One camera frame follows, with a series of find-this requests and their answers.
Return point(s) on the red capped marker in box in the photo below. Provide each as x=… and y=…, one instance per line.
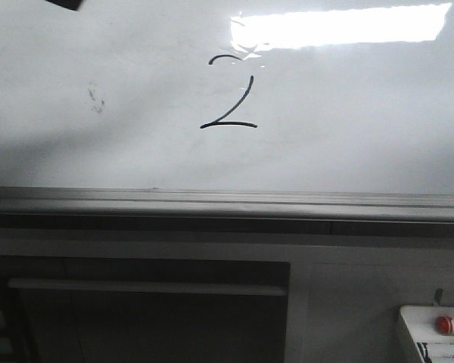
x=445, y=325

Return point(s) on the dark cabinet with grey bar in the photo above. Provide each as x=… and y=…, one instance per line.
x=142, y=310

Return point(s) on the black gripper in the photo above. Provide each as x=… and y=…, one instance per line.
x=73, y=5

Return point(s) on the white whiteboard with aluminium frame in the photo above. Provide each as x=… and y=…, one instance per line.
x=229, y=109

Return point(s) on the white box on table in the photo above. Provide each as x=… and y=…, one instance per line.
x=418, y=336

